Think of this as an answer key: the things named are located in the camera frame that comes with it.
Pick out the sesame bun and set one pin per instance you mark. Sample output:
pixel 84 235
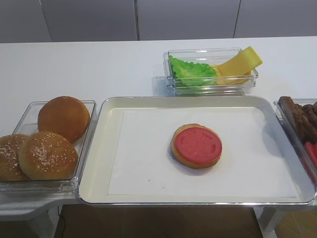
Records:
pixel 47 156
pixel 9 165

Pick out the clear lettuce cheese container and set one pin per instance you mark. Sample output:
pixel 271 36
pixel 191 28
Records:
pixel 212 57

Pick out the green lettuce leaf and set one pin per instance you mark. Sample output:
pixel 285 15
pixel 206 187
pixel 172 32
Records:
pixel 189 74

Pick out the sesame bun left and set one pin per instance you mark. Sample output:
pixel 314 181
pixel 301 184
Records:
pixel 9 165

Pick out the plain brown bun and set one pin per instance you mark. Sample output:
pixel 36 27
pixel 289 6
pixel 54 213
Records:
pixel 66 116

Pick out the brown meat patty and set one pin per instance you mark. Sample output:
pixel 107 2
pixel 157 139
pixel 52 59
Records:
pixel 306 131
pixel 309 112

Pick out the clear patty tomato container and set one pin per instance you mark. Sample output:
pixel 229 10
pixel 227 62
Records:
pixel 297 144

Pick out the clear bun container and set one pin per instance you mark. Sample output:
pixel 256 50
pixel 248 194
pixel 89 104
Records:
pixel 28 125

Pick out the red tomato slice stack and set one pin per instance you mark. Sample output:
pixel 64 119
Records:
pixel 312 152

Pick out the silver metal tray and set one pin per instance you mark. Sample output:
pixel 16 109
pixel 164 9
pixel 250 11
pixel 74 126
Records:
pixel 94 185

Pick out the yellow cheese slice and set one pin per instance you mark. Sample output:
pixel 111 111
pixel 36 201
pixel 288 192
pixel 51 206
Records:
pixel 234 70

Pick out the white paper sheet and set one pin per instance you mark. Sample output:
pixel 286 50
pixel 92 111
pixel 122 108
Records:
pixel 251 164

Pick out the bottom bun on tray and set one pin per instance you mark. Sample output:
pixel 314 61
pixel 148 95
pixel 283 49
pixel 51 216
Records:
pixel 183 161

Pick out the red tomato slice on bun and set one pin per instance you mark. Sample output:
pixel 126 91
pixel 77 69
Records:
pixel 198 144

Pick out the sesame bun right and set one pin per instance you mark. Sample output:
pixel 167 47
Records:
pixel 47 156

